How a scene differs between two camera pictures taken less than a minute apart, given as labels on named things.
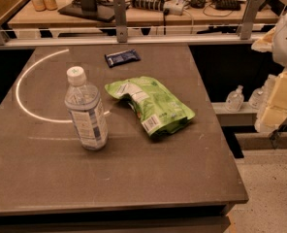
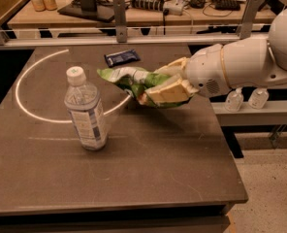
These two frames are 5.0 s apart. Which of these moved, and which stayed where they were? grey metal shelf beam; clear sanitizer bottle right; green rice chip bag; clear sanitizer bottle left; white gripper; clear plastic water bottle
Moved: green rice chip bag; white gripper
Stayed: clear sanitizer bottle left; clear plastic water bottle; clear sanitizer bottle right; grey metal shelf beam
